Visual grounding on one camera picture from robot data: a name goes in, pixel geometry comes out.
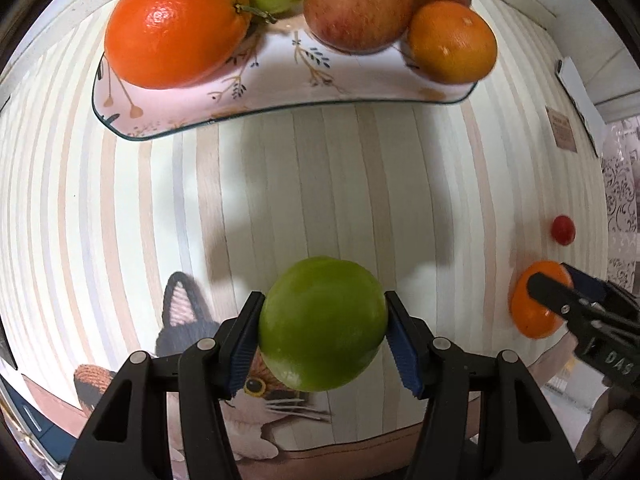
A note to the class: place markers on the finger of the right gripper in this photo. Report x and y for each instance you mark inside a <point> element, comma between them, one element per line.
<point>609,295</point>
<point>560,299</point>

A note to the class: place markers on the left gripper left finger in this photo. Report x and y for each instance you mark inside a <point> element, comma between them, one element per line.
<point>238,342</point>

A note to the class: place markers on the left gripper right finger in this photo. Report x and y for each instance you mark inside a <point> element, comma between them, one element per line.
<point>410,341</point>

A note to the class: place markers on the cherry tomato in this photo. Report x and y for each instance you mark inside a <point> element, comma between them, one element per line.
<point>563,230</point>

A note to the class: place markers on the green apple front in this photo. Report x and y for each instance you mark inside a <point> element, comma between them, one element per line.
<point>322,323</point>

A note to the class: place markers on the small brown-red apple front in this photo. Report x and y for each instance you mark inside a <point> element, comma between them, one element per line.
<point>451,43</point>

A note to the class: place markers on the large orange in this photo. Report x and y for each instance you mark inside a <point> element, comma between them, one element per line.
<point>164,44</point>

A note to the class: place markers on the cat-shaped mat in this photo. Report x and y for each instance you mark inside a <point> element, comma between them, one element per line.
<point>185,364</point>

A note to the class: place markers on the striped tablecloth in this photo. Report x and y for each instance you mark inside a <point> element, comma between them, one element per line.
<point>447,205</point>

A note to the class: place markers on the brown card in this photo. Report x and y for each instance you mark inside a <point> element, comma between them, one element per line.
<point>562,130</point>

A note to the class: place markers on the floral ceramic plate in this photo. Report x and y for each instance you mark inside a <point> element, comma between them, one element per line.
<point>277,67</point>

